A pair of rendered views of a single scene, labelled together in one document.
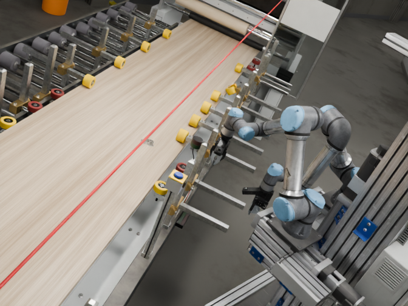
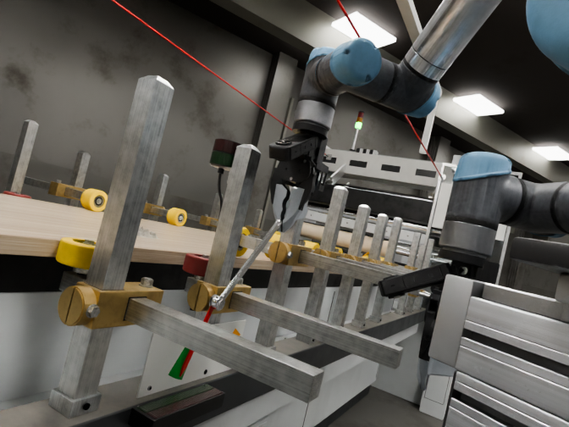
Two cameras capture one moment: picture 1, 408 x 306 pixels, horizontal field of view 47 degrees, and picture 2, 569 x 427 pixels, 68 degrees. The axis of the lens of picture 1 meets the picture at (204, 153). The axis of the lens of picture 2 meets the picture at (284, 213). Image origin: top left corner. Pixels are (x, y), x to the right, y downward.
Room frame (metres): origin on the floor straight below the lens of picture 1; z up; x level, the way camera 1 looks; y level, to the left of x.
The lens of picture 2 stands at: (1.54, -0.38, 1.00)
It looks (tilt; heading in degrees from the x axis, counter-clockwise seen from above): 2 degrees up; 23
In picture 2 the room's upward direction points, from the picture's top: 14 degrees clockwise
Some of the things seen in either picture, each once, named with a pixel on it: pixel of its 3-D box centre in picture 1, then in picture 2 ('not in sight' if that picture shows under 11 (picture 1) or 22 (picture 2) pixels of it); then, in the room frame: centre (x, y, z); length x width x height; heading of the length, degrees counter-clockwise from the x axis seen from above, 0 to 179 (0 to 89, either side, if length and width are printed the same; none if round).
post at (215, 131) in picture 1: (203, 160); (278, 283); (2.48, -0.01, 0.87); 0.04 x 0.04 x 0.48; 84
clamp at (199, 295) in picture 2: (189, 181); (218, 296); (2.26, 0.01, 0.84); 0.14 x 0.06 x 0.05; 174
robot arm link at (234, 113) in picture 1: (234, 119); (323, 80); (2.30, -0.08, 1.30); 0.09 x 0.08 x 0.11; 44
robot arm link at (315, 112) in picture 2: (227, 130); (312, 118); (2.30, -0.07, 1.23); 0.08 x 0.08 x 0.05
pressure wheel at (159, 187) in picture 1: (159, 192); (80, 275); (2.04, 0.14, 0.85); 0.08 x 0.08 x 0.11
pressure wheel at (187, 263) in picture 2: (180, 173); (199, 282); (2.28, 0.08, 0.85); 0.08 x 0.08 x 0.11
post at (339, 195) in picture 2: (217, 137); (323, 266); (2.73, -0.04, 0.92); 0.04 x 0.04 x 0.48; 84
